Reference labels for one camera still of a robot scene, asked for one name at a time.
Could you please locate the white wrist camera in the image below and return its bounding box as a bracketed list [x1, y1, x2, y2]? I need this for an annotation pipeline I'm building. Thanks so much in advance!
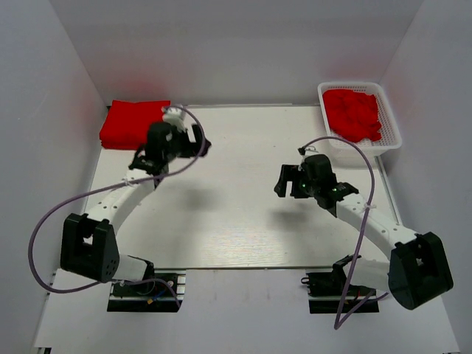
[297, 145, 319, 163]
[162, 106, 186, 132]

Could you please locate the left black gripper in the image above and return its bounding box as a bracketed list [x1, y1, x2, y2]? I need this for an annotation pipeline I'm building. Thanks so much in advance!
[164, 124, 212, 162]

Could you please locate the folded red t shirt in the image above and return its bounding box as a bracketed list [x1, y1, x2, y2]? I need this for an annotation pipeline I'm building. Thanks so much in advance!
[101, 139, 145, 150]

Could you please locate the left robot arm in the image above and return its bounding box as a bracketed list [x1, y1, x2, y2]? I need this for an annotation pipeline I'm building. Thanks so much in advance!
[60, 122, 211, 294]

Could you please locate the white plastic basket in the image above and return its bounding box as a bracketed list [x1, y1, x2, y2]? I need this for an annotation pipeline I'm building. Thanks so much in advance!
[318, 81, 402, 165]

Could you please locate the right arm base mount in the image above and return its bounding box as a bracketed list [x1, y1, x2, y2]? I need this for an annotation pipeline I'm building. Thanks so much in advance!
[300, 271, 371, 314]

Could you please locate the red t shirt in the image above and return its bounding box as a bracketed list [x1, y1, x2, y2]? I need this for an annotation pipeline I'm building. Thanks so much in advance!
[101, 139, 145, 150]
[100, 100, 171, 142]

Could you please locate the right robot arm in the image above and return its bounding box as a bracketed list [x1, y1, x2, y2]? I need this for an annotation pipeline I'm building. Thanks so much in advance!
[274, 154, 454, 310]

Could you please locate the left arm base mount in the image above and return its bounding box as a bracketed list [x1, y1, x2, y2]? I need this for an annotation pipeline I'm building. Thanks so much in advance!
[107, 270, 186, 313]

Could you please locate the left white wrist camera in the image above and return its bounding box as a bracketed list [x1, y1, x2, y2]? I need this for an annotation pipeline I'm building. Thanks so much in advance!
[162, 106, 186, 132]

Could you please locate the red shirts pile in basket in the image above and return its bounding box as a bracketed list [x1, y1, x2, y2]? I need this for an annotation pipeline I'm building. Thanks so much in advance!
[322, 89, 382, 143]

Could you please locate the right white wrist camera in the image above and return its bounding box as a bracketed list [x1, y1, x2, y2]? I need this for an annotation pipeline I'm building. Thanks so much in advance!
[297, 145, 319, 163]

